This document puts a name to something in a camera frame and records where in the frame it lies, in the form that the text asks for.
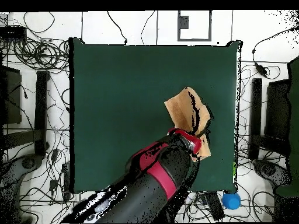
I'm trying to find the coiled black cable bundle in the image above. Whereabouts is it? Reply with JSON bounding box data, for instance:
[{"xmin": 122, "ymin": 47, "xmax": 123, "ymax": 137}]
[{"xmin": 12, "ymin": 38, "xmax": 70, "ymax": 71}]

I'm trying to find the dark green table cloth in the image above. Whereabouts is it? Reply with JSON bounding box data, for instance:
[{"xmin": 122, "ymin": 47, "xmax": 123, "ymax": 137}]
[{"xmin": 68, "ymin": 37, "xmax": 242, "ymax": 195}]

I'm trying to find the grey square floor frame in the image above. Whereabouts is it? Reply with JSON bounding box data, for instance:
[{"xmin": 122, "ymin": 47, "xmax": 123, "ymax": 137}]
[{"xmin": 177, "ymin": 10, "xmax": 213, "ymax": 42}]

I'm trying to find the blue plastic cup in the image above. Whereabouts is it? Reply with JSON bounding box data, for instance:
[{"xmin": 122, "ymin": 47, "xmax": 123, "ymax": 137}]
[{"xmin": 221, "ymin": 192, "xmax": 242, "ymax": 210}]

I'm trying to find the flat black device box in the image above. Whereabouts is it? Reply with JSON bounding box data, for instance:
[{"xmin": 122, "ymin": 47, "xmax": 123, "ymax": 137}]
[{"xmin": 0, "ymin": 26, "xmax": 27, "ymax": 40}]

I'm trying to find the black power adapter with cable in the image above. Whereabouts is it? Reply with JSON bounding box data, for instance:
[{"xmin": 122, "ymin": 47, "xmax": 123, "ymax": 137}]
[{"xmin": 251, "ymin": 26, "xmax": 299, "ymax": 80}]

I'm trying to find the long black power strip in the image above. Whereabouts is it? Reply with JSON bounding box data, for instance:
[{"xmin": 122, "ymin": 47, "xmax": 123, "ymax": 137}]
[{"xmin": 204, "ymin": 191, "xmax": 226, "ymax": 221}]

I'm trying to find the small dark grey box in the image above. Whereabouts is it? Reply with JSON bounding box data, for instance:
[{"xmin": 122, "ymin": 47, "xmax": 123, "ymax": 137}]
[{"xmin": 179, "ymin": 15, "xmax": 189, "ymax": 30}]

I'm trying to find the dark rectangular box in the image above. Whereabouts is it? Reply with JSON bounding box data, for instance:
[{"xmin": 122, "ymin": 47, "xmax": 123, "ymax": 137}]
[
  {"xmin": 265, "ymin": 79, "xmax": 291, "ymax": 141},
  {"xmin": 0, "ymin": 65, "xmax": 22, "ymax": 125}
]

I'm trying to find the black cable with plug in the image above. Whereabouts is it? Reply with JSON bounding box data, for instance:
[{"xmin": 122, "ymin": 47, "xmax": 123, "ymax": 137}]
[{"xmin": 106, "ymin": 10, "xmax": 128, "ymax": 46}]

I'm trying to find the thin black cable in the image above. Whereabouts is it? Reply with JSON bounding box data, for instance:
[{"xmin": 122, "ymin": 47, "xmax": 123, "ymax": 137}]
[{"xmin": 140, "ymin": 10, "xmax": 156, "ymax": 46}]

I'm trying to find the black power strip with plugs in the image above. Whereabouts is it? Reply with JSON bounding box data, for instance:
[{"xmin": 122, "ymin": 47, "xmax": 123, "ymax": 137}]
[{"xmin": 62, "ymin": 163, "xmax": 71, "ymax": 201}]

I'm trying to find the tan terry towel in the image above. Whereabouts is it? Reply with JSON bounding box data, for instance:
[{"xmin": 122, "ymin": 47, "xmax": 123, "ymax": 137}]
[{"xmin": 164, "ymin": 86, "xmax": 214, "ymax": 162}]

